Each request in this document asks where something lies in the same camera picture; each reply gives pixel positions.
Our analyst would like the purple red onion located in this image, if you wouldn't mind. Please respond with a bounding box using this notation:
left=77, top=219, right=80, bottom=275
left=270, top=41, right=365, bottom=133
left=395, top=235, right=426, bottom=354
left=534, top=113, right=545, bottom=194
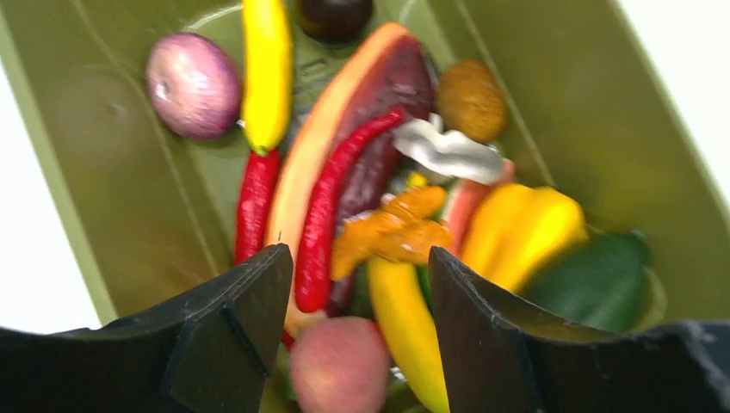
left=145, top=32, right=243, bottom=140

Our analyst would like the watermelon slice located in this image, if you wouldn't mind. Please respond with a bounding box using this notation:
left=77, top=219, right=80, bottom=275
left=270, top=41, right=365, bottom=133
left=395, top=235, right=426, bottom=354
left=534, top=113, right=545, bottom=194
left=436, top=159, right=514, bottom=257

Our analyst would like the brown kiwi fruit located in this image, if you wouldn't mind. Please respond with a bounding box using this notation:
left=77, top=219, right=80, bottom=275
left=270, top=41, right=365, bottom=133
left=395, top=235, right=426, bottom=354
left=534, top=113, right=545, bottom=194
left=436, top=59, right=508, bottom=144

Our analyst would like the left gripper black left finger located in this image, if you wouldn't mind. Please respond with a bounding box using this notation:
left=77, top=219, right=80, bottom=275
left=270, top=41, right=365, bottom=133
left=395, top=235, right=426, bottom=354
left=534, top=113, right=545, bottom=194
left=1, top=243, right=293, bottom=412

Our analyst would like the long yellow chili pepper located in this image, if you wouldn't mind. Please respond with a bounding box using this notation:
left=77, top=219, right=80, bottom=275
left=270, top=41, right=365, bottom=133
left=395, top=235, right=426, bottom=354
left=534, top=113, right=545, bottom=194
left=241, top=0, right=294, bottom=156

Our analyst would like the pink peach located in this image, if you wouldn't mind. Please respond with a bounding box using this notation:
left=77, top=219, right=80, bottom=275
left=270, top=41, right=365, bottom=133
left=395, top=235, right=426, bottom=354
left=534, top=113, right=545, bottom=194
left=289, top=317, right=391, bottom=413

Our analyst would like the orange fried chicken piece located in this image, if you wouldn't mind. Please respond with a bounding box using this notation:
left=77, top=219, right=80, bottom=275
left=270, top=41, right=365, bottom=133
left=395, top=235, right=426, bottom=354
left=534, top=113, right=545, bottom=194
left=330, top=186, right=453, bottom=280

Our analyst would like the long red chili pepper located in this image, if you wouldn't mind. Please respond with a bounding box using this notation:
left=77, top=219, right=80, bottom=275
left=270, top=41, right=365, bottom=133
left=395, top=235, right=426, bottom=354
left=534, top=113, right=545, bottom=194
left=294, top=106, right=405, bottom=313

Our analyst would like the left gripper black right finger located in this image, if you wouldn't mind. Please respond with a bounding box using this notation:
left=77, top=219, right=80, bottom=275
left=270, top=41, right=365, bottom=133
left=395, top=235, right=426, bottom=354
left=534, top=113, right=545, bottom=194
left=429, top=248, right=729, bottom=412

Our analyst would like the white mushroom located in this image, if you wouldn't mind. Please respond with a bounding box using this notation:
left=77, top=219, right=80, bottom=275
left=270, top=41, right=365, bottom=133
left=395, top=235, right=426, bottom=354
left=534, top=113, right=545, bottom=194
left=393, top=113, right=506, bottom=185

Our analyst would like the dark green avocado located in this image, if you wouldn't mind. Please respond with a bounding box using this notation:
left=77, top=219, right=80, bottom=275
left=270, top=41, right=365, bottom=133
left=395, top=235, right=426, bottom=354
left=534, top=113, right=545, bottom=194
left=519, top=232, right=651, bottom=333

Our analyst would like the short red chili pepper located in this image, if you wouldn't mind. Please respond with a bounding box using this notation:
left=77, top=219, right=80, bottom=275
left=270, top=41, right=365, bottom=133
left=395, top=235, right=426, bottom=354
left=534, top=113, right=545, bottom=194
left=233, top=150, right=281, bottom=265

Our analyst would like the yellow bell pepper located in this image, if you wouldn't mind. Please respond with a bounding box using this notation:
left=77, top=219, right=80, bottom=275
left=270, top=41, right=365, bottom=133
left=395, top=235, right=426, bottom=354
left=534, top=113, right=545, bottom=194
left=460, top=183, right=587, bottom=293

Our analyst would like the dark purple plum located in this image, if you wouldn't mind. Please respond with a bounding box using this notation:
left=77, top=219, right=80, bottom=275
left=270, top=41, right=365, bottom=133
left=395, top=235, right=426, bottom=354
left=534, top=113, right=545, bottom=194
left=295, top=0, right=374, bottom=44

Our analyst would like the olive green plastic basket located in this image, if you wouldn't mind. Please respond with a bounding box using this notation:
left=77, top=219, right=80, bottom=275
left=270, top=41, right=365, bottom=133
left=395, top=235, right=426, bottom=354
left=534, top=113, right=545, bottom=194
left=0, top=0, right=730, bottom=413

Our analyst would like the yellow banana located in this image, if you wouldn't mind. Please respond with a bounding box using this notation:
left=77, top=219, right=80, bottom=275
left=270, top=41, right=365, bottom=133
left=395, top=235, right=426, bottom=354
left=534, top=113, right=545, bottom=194
left=367, top=257, right=450, bottom=413

